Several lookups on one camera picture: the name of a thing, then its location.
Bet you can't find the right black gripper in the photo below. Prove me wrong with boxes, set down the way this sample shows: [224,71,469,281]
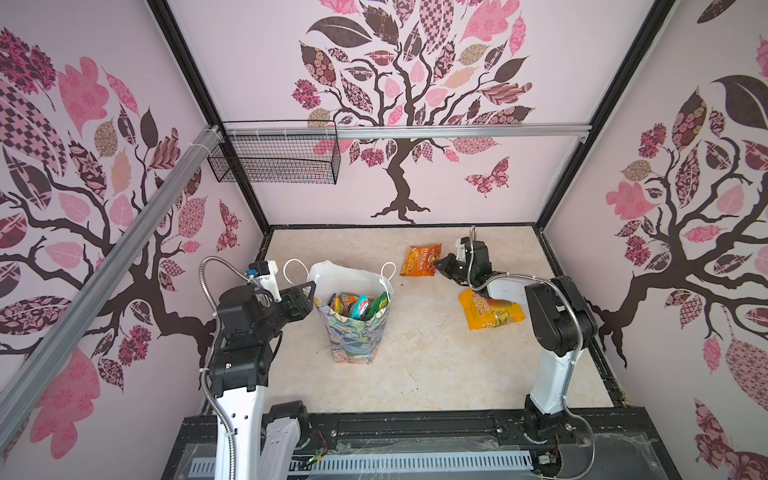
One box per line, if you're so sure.
[433,254,475,285]

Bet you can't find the yellow mango snack bag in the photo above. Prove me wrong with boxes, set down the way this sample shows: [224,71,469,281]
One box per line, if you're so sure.
[458,289,526,331]

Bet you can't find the patterned paper gift bag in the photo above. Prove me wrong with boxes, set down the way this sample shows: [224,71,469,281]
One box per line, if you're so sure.
[305,261,396,364]

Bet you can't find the green white snack bag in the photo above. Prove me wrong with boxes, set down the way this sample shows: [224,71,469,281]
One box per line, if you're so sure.
[365,291,390,321]

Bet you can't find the orange white snack packet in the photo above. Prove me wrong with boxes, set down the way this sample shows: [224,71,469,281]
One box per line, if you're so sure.
[337,293,359,317]

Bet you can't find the teal snack packet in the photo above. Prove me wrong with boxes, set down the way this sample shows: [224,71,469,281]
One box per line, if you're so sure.
[348,295,369,320]

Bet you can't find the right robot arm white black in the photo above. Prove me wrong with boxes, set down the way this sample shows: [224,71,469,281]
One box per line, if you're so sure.
[433,228,597,444]

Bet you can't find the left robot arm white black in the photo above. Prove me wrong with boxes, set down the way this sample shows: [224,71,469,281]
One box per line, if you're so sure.
[198,256,316,479]

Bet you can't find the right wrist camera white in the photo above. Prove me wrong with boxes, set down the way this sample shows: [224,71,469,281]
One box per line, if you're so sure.
[456,236,470,263]

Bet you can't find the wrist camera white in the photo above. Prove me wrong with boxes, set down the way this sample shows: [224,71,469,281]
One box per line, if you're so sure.
[246,260,281,302]
[456,236,470,263]

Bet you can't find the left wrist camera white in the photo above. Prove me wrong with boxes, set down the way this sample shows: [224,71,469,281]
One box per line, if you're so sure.
[246,260,281,302]

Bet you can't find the black wire basket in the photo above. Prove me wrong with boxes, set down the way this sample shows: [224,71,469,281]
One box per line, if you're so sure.
[208,120,341,185]

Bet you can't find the aluminium rail back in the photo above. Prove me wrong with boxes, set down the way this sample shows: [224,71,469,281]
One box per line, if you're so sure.
[225,123,592,140]

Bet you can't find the aluminium rail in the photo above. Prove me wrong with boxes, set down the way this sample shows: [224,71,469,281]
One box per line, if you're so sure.
[225,123,592,140]
[1,125,222,447]

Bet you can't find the white slotted cable duct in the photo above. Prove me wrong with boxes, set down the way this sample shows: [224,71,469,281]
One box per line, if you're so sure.
[288,451,534,477]

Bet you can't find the black base frame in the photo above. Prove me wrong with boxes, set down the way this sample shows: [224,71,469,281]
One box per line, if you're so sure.
[160,406,679,480]

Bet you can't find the aluminium rail left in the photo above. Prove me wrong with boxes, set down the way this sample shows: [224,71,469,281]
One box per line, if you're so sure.
[1,125,222,447]

